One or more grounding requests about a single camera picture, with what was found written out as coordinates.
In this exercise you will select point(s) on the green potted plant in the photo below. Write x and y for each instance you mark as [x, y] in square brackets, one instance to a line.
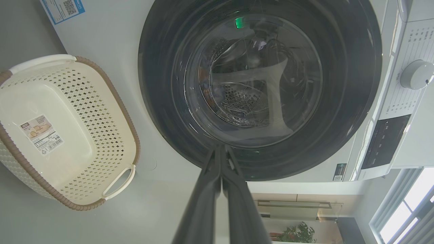
[296, 234]

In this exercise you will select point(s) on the black washing machine control panel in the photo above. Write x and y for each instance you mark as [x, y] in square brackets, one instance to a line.
[385, 142]

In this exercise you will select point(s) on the bright window with frame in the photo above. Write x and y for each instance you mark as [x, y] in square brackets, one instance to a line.
[407, 210]

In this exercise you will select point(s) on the washing machine glass door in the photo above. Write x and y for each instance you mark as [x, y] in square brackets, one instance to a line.
[162, 84]

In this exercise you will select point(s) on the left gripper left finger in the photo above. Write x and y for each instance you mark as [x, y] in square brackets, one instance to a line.
[200, 210]

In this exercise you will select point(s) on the stainless steel washer drum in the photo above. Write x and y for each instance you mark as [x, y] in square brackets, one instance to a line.
[237, 101]

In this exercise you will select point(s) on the cream perforated laundry basket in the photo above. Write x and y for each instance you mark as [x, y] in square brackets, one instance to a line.
[84, 101]

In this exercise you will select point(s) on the small dark code sticker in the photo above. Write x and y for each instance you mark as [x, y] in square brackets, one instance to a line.
[339, 172]

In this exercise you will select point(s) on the paper basket product label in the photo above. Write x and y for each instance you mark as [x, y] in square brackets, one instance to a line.
[41, 135]

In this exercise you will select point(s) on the blue energy label sticker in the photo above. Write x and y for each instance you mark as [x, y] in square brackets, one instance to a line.
[62, 9]

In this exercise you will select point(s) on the white front-load washing machine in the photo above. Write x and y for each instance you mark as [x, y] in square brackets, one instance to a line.
[112, 40]

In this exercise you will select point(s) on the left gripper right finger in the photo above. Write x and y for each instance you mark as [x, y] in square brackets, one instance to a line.
[240, 210]

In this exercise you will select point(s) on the white control dial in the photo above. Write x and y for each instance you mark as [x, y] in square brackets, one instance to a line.
[416, 74]

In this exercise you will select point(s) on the round white filter cover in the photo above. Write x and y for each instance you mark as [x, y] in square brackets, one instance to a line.
[147, 163]

